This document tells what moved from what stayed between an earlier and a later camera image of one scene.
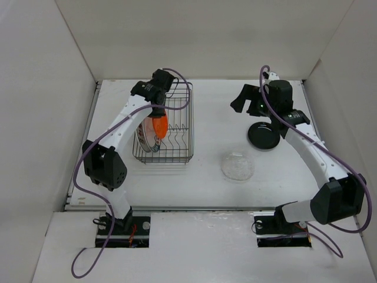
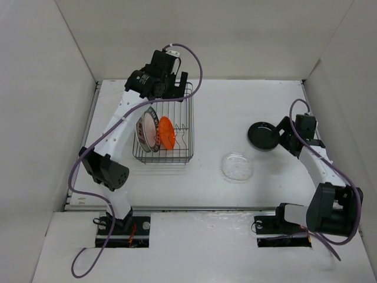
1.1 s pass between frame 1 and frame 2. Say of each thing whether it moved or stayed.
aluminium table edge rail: stayed
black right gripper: moved
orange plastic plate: moved
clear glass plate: stayed
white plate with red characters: stayed
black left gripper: moved
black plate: stayed
